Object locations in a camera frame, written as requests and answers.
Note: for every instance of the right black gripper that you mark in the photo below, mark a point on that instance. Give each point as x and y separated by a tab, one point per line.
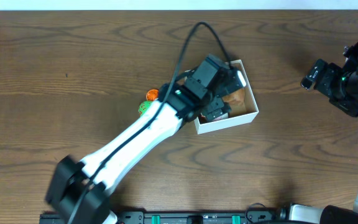
332	71

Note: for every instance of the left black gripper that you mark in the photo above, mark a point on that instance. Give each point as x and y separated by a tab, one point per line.
215	109

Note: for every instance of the brown plush teddy bear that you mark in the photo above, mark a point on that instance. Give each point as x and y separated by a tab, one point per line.
236	98

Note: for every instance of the pink and white duck toy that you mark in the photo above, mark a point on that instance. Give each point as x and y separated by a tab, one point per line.
219	117

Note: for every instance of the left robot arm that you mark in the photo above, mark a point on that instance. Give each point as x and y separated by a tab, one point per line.
80	191

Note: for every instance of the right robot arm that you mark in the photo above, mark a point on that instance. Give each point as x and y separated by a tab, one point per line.
297	213

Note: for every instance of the white open box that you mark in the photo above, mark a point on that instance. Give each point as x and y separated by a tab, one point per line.
240	114

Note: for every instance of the orange round toy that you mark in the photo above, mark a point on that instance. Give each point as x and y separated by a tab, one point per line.
152	95

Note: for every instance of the green ball with orange marks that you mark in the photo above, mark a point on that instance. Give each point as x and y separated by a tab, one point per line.
144	106

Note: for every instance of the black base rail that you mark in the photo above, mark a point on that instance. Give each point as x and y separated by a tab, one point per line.
137	217

